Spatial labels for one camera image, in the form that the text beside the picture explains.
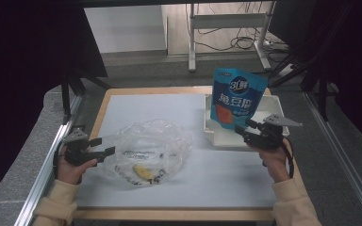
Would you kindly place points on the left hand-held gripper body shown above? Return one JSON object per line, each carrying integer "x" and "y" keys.
{"x": 77, "y": 150}

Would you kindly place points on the blue snack pouch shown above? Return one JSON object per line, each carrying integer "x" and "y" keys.
{"x": 242, "y": 94}

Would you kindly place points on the black tripod stand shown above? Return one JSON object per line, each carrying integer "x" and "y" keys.
{"x": 65, "y": 94}

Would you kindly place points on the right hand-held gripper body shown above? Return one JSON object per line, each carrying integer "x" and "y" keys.
{"x": 270, "y": 135}

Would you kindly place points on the person's left hand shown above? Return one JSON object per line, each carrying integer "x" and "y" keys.
{"x": 72, "y": 172}

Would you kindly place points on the white power strip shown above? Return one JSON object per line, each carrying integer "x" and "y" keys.
{"x": 286, "y": 70}

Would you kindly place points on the dark curtain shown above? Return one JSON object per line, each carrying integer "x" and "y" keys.
{"x": 358, "y": 62}
{"x": 19, "y": 56}

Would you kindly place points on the white plastic tray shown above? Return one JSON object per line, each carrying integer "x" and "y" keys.
{"x": 220, "y": 135}

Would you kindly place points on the person's right hand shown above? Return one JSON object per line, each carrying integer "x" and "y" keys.
{"x": 275, "y": 163}

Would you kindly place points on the white metal desk frame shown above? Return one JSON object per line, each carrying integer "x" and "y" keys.
{"x": 226, "y": 20}

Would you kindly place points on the black metal stand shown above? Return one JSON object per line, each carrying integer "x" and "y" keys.
{"x": 322, "y": 94}

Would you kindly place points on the white foam board mat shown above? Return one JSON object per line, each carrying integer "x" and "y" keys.
{"x": 207, "y": 179}

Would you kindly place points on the clear printed plastic bag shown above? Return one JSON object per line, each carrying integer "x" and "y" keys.
{"x": 157, "y": 144}

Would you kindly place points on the aluminium rail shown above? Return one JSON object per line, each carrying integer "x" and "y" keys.
{"x": 48, "y": 163}
{"x": 342, "y": 160}

